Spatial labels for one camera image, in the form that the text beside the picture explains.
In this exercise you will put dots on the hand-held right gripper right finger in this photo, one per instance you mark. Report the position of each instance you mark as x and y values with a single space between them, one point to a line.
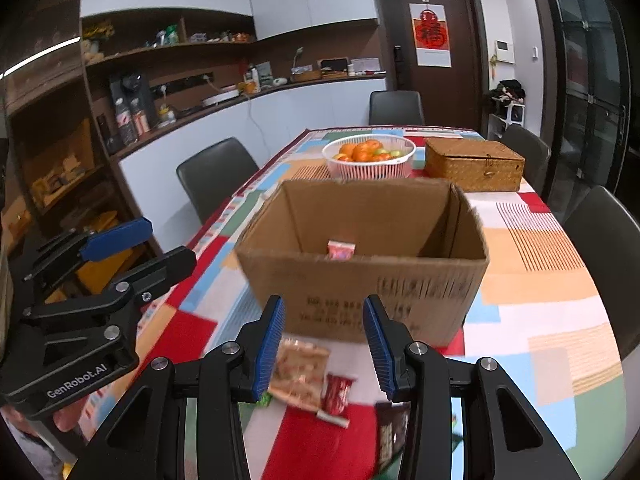
380 350

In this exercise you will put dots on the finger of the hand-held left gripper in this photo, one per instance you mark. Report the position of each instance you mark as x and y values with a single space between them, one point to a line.
160 270
117 237

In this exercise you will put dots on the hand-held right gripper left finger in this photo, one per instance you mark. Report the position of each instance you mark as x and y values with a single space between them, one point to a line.
267 350

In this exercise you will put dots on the beige snack packet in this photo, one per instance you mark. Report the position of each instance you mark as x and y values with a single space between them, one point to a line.
300 370

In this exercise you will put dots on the green snack packet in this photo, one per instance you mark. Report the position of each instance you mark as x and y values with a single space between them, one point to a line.
263 401

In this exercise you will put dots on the brown cardboard box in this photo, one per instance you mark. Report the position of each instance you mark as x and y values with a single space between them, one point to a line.
360 300

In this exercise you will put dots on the red candy packet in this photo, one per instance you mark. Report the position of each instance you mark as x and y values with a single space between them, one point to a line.
336 395

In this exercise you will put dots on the dark brown snack packet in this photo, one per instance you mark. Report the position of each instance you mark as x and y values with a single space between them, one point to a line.
392 430

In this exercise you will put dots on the small pink-red snack packet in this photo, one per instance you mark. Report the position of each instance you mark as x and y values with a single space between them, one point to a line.
341 250

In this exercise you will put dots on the person's left hand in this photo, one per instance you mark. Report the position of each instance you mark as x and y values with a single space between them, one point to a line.
67 416

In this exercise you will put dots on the yellow storage box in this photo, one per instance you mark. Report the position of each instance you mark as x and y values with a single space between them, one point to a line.
100 270

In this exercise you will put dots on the dark grey dining chair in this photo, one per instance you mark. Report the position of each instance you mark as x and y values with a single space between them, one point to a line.
396 107
607 250
527 152
215 180

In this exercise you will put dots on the clear bottle with red label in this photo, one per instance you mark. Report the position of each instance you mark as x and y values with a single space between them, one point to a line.
124 125
141 119

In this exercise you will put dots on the small jar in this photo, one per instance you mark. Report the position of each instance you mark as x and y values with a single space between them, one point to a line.
166 116

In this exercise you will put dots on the dark wooden shelf unit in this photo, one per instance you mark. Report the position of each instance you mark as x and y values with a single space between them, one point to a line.
45 125

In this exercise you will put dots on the black water dispenser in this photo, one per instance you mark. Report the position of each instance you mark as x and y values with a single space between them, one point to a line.
131 87

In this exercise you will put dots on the colourful patchwork tablecloth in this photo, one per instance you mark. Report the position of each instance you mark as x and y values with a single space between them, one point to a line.
530 320

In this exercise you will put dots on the flat white tray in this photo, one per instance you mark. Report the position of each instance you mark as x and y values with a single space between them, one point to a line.
220 99

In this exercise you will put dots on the white plastic fruit basket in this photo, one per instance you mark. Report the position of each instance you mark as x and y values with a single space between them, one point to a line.
370 170

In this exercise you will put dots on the beige plush toy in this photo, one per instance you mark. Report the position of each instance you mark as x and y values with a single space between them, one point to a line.
92 51

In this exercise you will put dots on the white lower counter cabinets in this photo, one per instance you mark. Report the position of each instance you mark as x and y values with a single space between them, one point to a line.
280 115

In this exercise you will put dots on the orange packet on counter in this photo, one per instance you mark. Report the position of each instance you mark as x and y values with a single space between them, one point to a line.
246 87

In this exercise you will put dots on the orange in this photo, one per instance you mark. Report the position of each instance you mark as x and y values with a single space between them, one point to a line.
348 150
369 149

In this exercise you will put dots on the woven rattan lidded box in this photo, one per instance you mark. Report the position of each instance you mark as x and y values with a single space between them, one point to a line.
472 165

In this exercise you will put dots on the yellow flower bunch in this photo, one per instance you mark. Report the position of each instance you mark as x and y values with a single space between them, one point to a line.
97 30

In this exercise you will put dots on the green and white bottles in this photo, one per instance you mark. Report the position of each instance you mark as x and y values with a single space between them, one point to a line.
170 35

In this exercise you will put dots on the slim white bottle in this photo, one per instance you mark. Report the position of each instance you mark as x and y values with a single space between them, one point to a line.
255 77

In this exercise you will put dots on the small white box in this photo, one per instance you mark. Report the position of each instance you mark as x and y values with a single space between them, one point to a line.
198 37

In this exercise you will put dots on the small white round device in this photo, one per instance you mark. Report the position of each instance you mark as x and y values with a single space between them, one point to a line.
279 81

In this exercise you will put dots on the row of orange jars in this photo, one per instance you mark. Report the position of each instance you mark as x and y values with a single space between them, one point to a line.
242 36

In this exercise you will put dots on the white gooseneck lamp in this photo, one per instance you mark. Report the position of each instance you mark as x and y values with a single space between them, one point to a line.
298 55

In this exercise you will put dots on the black tablet screen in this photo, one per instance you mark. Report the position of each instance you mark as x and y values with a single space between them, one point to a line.
334 65

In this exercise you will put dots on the small white shelf stand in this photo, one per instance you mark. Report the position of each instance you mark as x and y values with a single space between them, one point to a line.
515 115

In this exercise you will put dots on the white paper cards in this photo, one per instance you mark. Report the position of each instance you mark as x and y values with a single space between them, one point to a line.
366 64

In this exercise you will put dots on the dark pile of bags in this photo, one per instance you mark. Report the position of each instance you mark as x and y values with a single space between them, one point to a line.
506 91

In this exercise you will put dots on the white intercom panel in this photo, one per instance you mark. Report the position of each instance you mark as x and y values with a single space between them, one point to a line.
505 51

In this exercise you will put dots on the dark brown door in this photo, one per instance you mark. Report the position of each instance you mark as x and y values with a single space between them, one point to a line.
395 25

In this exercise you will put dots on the black framed glass sliding door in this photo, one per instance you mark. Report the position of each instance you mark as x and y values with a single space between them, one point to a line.
585 85

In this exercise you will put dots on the wall power outlet strip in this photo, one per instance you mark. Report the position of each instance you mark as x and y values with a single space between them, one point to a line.
185 82

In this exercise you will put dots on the small picture frame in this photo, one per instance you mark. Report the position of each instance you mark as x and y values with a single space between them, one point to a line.
265 72

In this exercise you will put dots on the hanging wall ornament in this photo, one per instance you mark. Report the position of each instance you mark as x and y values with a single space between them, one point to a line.
493 62

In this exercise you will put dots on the red and white wall poster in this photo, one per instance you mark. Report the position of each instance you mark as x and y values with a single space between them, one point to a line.
431 35

